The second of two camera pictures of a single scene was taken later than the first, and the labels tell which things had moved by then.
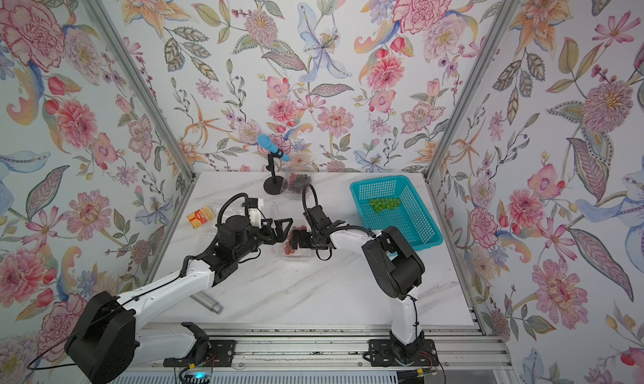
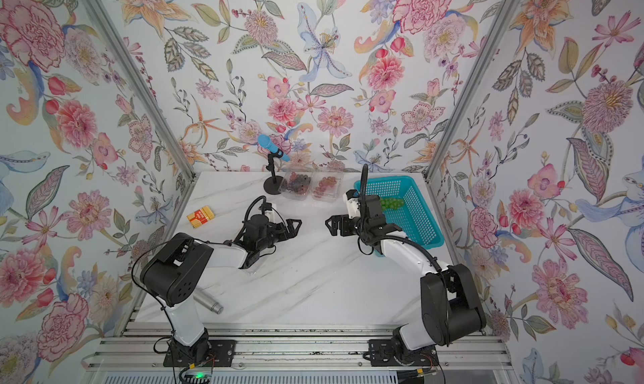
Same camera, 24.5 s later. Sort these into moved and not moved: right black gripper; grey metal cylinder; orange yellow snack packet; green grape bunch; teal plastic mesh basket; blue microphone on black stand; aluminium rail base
Moved: right black gripper
Not moved: orange yellow snack packet; aluminium rail base; blue microphone on black stand; grey metal cylinder; green grape bunch; teal plastic mesh basket
